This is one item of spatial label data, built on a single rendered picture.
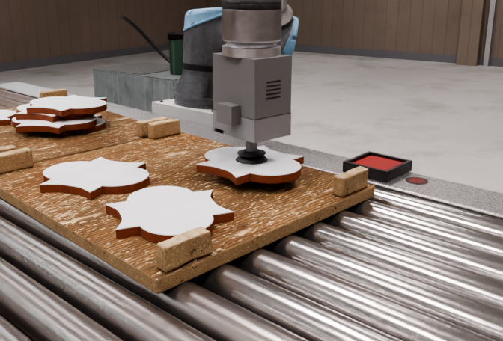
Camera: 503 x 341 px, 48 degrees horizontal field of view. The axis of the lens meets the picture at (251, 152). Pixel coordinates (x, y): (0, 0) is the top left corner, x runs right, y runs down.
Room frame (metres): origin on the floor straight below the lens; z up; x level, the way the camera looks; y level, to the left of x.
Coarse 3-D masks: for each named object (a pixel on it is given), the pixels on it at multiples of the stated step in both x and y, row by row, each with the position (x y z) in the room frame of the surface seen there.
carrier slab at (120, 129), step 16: (16, 112) 1.14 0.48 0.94; (112, 112) 1.14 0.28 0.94; (0, 128) 1.01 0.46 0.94; (112, 128) 1.01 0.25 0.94; (128, 128) 1.01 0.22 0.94; (0, 144) 0.90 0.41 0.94; (16, 144) 0.90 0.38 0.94; (32, 144) 0.90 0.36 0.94; (48, 144) 0.90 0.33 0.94; (64, 144) 0.90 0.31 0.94; (80, 144) 0.90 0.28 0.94; (96, 144) 0.90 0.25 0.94; (112, 144) 0.90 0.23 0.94; (48, 160) 0.83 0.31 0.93
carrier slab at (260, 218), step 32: (64, 160) 0.81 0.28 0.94; (128, 160) 0.81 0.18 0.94; (160, 160) 0.81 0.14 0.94; (192, 160) 0.81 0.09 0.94; (0, 192) 0.69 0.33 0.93; (32, 192) 0.67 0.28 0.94; (224, 192) 0.67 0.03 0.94; (256, 192) 0.67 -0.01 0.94; (288, 192) 0.67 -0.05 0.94; (320, 192) 0.67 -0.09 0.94; (64, 224) 0.57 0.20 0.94; (96, 224) 0.57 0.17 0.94; (224, 224) 0.57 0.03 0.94; (256, 224) 0.57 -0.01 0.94; (288, 224) 0.58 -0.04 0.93; (128, 256) 0.50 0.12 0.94; (224, 256) 0.51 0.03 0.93; (160, 288) 0.46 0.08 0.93
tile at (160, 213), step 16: (144, 192) 0.64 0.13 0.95; (160, 192) 0.64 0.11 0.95; (176, 192) 0.64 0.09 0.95; (192, 192) 0.64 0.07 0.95; (208, 192) 0.64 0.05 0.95; (112, 208) 0.60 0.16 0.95; (128, 208) 0.59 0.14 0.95; (144, 208) 0.59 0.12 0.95; (160, 208) 0.59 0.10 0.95; (176, 208) 0.59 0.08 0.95; (192, 208) 0.59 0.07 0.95; (208, 208) 0.59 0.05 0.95; (224, 208) 0.59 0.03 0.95; (128, 224) 0.55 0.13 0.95; (144, 224) 0.55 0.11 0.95; (160, 224) 0.55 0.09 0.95; (176, 224) 0.55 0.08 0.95; (192, 224) 0.55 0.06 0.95; (208, 224) 0.55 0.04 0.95; (160, 240) 0.52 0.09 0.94
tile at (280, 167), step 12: (216, 156) 0.74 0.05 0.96; (228, 156) 0.74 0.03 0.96; (276, 156) 0.74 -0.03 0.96; (288, 156) 0.74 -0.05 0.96; (300, 156) 0.74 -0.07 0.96; (204, 168) 0.71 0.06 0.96; (216, 168) 0.70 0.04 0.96; (228, 168) 0.69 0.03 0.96; (240, 168) 0.69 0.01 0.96; (252, 168) 0.69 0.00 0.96; (264, 168) 0.69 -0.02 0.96; (276, 168) 0.69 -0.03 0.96; (288, 168) 0.69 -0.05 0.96; (300, 168) 0.69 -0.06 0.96; (240, 180) 0.66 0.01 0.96; (252, 180) 0.67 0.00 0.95; (264, 180) 0.67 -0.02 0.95; (276, 180) 0.67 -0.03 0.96; (288, 180) 0.67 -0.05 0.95
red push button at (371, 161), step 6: (372, 156) 0.85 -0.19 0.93; (354, 162) 0.82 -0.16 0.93; (360, 162) 0.82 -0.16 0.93; (366, 162) 0.82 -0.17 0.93; (372, 162) 0.82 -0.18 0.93; (378, 162) 0.82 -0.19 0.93; (384, 162) 0.82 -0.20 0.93; (390, 162) 0.82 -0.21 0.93; (396, 162) 0.82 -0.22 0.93; (402, 162) 0.82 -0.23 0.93; (384, 168) 0.79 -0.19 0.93
